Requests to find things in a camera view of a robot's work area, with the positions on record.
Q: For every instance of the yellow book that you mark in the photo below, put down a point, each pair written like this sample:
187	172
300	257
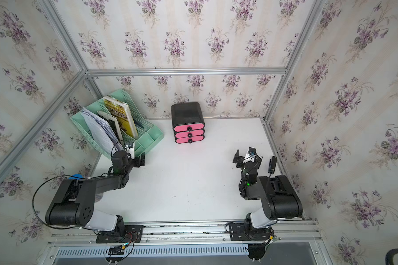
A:
122	112

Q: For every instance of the aluminium front rail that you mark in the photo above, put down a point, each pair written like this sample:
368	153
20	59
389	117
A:
201	232

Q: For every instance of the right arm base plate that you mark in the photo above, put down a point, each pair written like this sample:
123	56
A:
245	232

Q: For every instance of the green plastic file organizer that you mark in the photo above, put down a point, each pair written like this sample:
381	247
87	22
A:
149	134

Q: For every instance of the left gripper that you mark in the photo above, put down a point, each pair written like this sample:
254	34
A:
136	160

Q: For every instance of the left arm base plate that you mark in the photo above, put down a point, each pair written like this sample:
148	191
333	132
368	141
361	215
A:
128	234

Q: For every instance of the pink top drawer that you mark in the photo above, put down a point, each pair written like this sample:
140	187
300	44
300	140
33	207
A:
189	127

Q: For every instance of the pink drawer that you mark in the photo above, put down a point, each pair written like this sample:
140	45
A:
189	127
188	140
189	134

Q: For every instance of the blue lid plastic jar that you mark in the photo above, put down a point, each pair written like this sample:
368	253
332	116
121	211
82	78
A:
76	177

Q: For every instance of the black pink drawer cabinet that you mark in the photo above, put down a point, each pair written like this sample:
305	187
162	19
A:
186	113

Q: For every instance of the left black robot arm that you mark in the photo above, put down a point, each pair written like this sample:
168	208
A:
74	202

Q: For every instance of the black stapler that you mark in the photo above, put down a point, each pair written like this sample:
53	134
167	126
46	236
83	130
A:
272	165

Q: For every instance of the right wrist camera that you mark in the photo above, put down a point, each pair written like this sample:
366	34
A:
251	155

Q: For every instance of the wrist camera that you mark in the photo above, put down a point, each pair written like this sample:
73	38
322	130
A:
130	150
251	155

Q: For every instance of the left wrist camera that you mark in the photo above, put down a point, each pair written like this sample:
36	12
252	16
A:
130	150

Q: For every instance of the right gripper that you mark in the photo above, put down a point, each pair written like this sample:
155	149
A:
240	161

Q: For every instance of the pink bottom drawer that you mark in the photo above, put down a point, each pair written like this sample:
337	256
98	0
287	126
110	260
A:
188	140

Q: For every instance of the white paper stack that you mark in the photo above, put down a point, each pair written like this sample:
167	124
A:
102	132

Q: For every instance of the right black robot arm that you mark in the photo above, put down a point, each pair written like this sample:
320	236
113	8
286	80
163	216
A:
278	198

